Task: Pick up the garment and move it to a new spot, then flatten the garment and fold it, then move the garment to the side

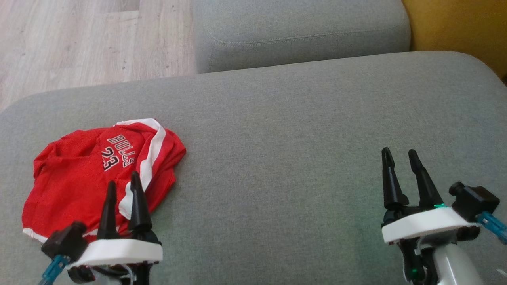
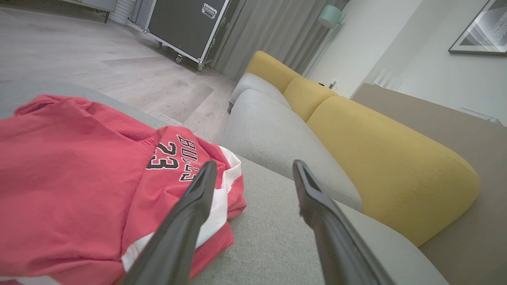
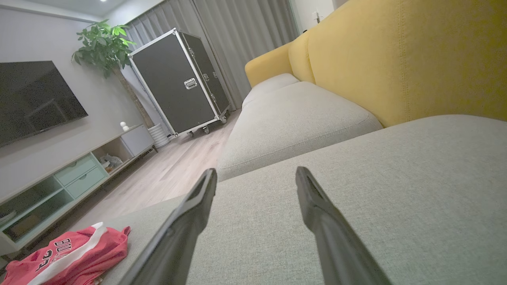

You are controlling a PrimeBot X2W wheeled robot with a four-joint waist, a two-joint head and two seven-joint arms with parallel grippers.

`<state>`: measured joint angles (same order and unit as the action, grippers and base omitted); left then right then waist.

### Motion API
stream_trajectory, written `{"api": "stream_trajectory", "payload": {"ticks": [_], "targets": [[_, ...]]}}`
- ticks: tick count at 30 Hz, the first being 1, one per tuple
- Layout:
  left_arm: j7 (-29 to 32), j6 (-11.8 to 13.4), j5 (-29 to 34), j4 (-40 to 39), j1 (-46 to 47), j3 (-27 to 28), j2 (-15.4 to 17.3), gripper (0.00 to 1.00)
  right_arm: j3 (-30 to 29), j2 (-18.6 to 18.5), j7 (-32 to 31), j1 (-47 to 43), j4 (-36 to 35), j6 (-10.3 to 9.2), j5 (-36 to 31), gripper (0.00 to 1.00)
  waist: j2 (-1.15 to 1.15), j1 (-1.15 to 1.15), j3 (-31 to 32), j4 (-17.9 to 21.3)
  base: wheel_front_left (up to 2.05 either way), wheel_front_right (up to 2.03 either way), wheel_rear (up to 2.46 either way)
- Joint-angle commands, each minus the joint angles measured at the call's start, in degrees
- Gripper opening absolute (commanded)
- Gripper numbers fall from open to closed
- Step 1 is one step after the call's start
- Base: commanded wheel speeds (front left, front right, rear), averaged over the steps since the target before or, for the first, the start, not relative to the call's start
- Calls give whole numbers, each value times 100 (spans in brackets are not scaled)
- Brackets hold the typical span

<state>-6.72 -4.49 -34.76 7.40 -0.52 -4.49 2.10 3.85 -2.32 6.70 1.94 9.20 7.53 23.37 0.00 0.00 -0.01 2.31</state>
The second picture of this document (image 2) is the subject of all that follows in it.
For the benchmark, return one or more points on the white router with antennas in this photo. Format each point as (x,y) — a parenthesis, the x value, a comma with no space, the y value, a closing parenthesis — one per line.
(386,78)

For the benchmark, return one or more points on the large grey sofa chaise seat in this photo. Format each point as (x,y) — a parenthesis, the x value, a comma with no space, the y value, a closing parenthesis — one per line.
(277,245)

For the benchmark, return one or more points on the brown wooden panel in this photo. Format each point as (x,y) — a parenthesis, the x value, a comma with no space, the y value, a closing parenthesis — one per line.
(475,166)

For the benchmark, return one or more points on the grey curtain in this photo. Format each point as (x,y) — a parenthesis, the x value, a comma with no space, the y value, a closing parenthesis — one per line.
(269,31)

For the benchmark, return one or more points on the grey wooden TV cabinet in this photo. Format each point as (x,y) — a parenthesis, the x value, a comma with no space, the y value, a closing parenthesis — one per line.
(99,4)

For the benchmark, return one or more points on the red basketball shorts white stripe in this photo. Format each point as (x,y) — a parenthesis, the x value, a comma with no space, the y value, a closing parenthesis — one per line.
(158,194)

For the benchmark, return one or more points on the black wheeled flight case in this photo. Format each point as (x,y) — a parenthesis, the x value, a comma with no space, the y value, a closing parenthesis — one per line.
(178,23)

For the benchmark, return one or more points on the red basketball jersey white trim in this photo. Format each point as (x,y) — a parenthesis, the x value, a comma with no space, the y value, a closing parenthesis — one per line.
(59,178)

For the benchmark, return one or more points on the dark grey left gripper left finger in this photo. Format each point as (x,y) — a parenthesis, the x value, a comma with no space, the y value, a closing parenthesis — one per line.
(178,233)

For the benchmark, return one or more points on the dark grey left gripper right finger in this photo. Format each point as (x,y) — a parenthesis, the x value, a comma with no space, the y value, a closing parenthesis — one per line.
(336,245)

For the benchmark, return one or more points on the white ribbed plant pot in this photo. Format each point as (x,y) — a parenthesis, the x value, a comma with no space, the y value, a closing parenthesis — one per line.
(122,12)

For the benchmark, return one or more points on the grey sofa seat cushion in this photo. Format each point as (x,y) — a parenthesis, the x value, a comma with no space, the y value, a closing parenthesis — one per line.
(277,134)
(253,85)

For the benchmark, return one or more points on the flat white device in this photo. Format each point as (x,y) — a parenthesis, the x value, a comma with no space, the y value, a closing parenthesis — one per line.
(481,115)

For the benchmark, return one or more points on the black framed wall picture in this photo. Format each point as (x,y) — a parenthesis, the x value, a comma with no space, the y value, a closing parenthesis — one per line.
(487,31)

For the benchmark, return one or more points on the mint green floor lamp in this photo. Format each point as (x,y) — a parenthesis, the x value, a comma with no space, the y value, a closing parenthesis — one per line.
(329,16)

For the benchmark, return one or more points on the yellow sofa back cushion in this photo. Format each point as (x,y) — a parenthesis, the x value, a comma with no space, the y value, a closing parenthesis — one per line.
(269,69)
(396,166)
(305,97)

